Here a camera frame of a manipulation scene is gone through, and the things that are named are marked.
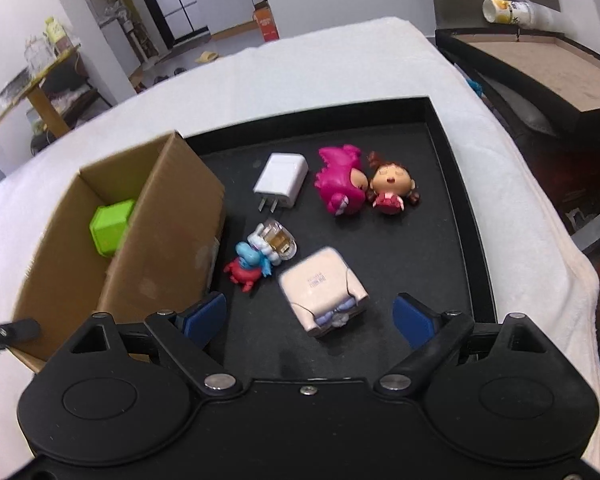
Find black framed board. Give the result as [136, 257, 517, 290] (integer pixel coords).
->
[435, 27, 600, 153]

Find pink dinosaur toy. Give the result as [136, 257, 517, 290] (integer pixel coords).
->
[315, 144, 368, 218]

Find brown cardboard box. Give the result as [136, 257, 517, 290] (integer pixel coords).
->
[11, 130, 227, 376]

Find orange carton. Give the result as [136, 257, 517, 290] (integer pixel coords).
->
[252, 2, 282, 42]

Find green plastic cube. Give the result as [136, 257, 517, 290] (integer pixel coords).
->
[90, 199, 138, 257]

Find yellow-green bottle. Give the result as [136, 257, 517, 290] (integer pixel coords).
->
[44, 16, 70, 43]

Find clear plastic plug toy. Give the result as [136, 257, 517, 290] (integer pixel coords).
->
[247, 218, 298, 264]

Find blue and red crab toy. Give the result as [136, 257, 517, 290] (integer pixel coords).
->
[223, 241, 273, 295]

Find clear glass jars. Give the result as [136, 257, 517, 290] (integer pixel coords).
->
[24, 35, 56, 68]

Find round wooden table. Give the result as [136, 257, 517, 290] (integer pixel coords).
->
[0, 42, 83, 138]

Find beige and lavender block toy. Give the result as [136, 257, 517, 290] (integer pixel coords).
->
[278, 246, 370, 339]

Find white plastic bottle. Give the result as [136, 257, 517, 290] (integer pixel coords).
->
[482, 0, 563, 28]

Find black tray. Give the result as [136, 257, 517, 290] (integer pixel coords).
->
[177, 95, 498, 391]

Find white wall charger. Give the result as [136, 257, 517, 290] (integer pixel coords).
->
[252, 152, 309, 213]

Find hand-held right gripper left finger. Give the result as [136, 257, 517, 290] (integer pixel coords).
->
[66, 291, 242, 396]

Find brown-haired girl figurine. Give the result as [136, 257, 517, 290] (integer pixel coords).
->
[367, 150, 422, 217]

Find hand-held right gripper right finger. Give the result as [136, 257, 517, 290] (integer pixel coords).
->
[374, 292, 557, 396]

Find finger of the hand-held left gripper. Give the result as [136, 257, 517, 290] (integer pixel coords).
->
[0, 319, 42, 358]

